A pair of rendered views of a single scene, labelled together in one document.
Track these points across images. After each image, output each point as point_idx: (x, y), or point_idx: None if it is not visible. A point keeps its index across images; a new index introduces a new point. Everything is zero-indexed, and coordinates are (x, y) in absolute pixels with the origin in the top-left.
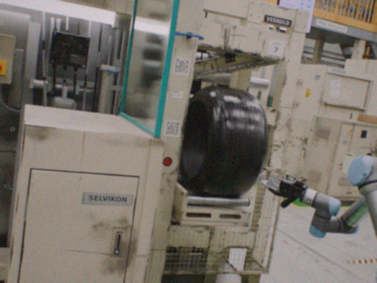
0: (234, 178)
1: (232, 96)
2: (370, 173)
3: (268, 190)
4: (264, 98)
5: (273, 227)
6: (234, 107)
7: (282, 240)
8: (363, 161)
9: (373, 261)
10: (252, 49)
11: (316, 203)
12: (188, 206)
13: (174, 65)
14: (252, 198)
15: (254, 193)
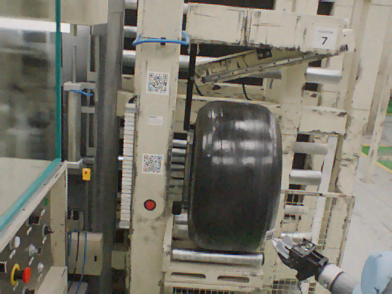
0: (227, 236)
1: (230, 122)
2: (387, 289)
3: (278, 255)
4: (391, 65)
5: (386, 227)
6: (227, 140)
7: (391, 246)
8: (378, 266)
9: None
10: (287, 43)
11: (334, 290)
12: (176, 262)
13: (147, 83)
14: (373, 184)
15: (380, 174)
